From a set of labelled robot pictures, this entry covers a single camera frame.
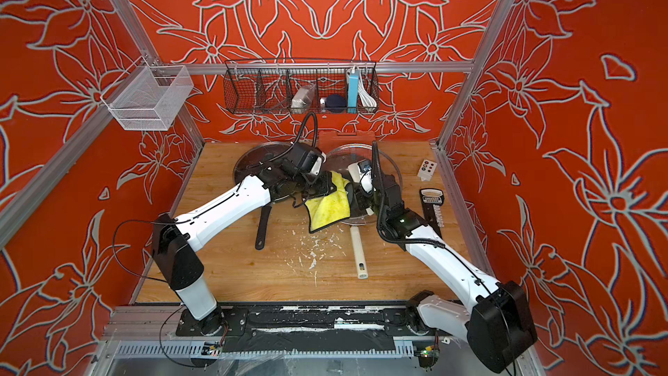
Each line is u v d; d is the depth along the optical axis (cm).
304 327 73
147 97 91
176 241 43
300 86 97
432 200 98
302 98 92
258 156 103
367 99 91
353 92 88
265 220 85
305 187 65
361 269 71
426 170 106
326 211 74
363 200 71
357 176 79
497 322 38
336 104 97
